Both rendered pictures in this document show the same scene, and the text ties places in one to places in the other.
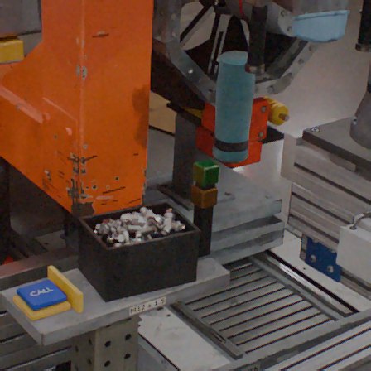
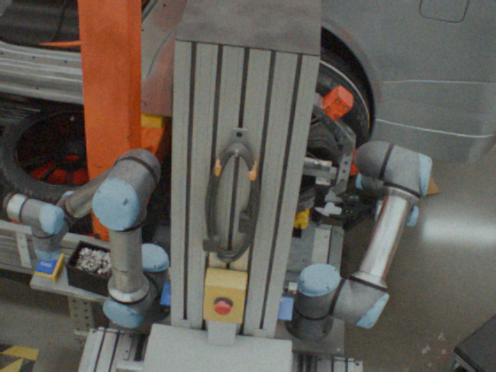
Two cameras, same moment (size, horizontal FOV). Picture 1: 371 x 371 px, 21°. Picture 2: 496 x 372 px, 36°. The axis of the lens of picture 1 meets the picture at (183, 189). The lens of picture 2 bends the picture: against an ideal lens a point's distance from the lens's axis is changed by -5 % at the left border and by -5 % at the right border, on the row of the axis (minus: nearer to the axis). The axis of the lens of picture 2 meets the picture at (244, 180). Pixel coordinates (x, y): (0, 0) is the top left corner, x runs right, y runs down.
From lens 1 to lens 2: 2.11 m
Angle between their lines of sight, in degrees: 38
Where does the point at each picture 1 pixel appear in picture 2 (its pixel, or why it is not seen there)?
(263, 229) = (288, 277)
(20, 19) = (158, 109)
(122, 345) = (81, 305)
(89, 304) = (62, 281)
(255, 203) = (290, 260)
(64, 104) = not seen: hidden behind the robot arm
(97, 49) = (96, 171)
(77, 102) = not seen: hidden behind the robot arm
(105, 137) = not seen: hidden behind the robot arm
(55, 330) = (35, 284)
